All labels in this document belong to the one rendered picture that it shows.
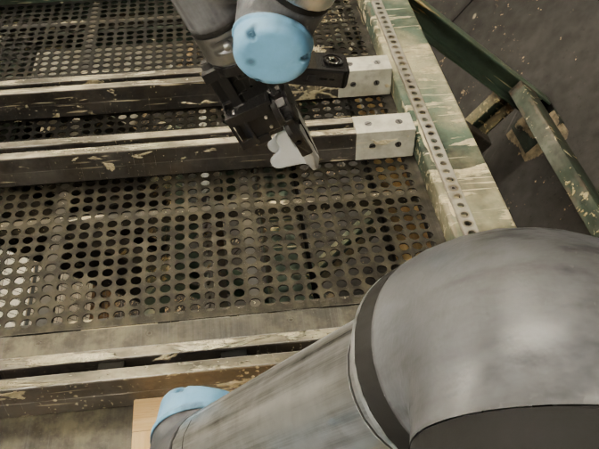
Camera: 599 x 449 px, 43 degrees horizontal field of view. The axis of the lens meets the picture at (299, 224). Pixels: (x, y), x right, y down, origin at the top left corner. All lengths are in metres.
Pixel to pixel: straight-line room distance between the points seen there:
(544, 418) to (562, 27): 2.81
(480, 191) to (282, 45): 0.85
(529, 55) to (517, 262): 2.78
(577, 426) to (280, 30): 0.54
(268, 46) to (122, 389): 0.65
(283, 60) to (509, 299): 0.51
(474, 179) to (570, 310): 1.30
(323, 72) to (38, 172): 0.83
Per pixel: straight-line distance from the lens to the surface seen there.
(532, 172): 2.70
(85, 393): 1.20
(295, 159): 1.02
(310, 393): 0.37
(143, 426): 1.18
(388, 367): 0.30
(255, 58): 0.72
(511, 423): 0.22
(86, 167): 1.60
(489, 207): 1.47
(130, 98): 1.78
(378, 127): 1.59
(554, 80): 2.87
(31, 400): 1.22
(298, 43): 0.71
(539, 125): 2.52
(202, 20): 0.88
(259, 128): 0.97
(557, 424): 0.22
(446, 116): 1.69
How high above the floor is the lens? 1.81
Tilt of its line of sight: 29 degrees down
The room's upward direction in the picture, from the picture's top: 63 degrees counter-clockwise
